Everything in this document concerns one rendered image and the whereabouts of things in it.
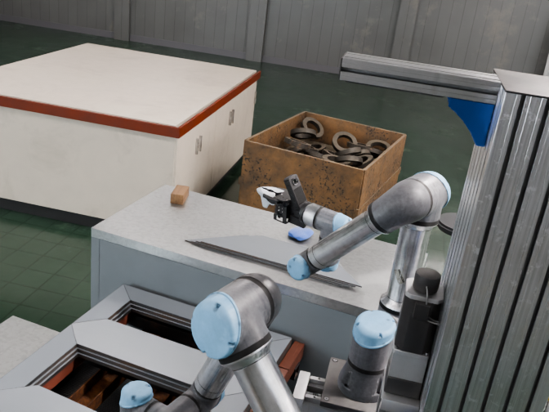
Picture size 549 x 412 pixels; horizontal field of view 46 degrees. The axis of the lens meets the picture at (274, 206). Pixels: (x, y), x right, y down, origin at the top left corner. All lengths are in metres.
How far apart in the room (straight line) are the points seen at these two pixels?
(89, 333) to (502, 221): 1.58
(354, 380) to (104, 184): 3.36
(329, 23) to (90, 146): 7.85
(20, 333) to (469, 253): 1.80
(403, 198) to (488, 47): 10.46
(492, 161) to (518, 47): 10.88
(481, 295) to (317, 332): 1.15
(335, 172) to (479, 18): 7.87
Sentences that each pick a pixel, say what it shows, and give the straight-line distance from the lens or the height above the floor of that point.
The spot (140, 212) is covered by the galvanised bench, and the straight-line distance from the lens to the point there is 2.90.
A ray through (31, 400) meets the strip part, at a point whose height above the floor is 0.86.
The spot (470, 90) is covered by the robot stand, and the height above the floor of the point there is 2.00.
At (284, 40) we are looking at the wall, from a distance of 12.29.
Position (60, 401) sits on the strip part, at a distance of 2.16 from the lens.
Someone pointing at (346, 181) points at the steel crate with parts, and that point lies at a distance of 4.47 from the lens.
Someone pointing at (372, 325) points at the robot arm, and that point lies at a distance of 1.87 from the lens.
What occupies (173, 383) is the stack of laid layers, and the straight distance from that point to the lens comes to 2.23.
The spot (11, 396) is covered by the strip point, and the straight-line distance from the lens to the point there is 2.20.
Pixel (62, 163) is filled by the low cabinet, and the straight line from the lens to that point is 5.06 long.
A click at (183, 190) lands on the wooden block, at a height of 1.10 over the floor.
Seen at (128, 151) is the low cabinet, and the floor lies 0.68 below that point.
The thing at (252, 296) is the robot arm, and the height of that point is 1.58.
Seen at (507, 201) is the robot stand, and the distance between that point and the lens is 1.33.
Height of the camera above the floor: 2.24
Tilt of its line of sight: 23 degrees down
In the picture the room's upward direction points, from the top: 7 degrees clockwise
